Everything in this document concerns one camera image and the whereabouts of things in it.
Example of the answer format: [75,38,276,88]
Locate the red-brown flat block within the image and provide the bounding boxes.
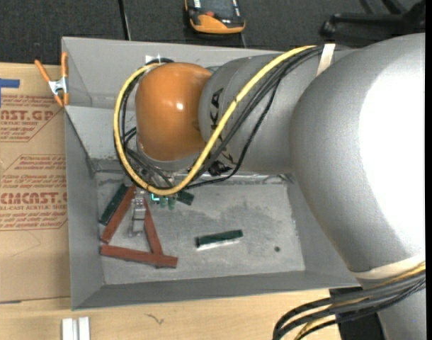
[142,202,164,256]
[99,244,179,269]
[101,184,137,244]

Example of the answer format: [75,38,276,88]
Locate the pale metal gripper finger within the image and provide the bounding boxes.
[132,197,148,222]
[127,220,145,237]

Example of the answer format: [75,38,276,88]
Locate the grey metal bin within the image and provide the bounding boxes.
[61,36,363,311]

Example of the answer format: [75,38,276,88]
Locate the dark green flat block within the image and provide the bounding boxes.
[176,190,195,206]
[98,183,129,226]
[195,229,244,249]

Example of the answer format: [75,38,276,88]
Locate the brown cardboard board red print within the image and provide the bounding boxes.
[0,61,72,305]

